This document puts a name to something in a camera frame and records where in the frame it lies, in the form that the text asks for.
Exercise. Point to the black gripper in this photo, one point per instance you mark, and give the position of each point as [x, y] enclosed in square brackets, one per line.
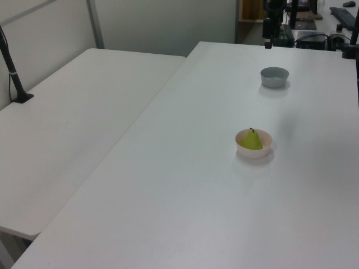
[276, 8]

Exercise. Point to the green pear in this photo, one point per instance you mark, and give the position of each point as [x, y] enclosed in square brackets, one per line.
[253, 141]

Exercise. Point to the grey bowl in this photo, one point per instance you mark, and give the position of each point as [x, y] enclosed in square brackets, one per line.
[274, 81]

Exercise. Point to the pink bowl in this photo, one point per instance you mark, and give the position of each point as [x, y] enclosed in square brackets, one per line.
[252, 154]

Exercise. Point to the wooden shelf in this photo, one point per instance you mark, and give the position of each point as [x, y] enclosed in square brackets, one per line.
[248, 14]

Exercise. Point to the black monitor stand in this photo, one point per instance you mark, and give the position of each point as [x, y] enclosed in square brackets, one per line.
[304, 24]

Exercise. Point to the black electronics box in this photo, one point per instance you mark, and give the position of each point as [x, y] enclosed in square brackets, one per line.
[311, 39]

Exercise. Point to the small grey device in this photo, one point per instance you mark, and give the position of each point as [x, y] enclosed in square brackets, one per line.
[336, 36]

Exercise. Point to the black keyboard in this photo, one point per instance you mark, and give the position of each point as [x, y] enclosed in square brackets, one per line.
[343, 16]

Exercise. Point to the black computer mouse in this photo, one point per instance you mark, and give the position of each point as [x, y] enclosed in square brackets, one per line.
[349, 4]

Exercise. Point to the black camera pole with clamp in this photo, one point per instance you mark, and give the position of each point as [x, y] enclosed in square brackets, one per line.
[12, 75]
[351, 46]

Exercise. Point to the grey partition post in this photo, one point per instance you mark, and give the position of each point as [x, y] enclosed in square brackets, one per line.
[96, 25]

